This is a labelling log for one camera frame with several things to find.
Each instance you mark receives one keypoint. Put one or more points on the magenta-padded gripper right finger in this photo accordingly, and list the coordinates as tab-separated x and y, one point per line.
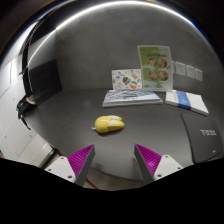
150	160

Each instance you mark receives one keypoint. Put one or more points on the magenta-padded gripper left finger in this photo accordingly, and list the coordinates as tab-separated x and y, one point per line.
80	160

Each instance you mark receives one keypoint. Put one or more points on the yellow computer mouse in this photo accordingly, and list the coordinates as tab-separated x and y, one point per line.
107	124

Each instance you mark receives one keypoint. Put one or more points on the black mouse pad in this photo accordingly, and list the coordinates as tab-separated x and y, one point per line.
203	136

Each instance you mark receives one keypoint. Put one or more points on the striped grey booklet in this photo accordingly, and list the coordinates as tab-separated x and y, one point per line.
131	97

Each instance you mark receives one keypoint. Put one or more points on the white and blue book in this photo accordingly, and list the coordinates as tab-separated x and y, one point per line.
187	101

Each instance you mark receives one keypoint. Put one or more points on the black bag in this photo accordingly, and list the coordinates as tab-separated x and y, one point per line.
24	106

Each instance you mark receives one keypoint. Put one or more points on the white colourful picture card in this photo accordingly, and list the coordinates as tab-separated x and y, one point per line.
126	79

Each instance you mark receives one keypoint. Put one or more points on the black flat panel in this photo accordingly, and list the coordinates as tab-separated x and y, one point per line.
45	81

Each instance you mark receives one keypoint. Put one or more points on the green standing poster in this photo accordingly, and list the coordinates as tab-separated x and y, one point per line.
155	68

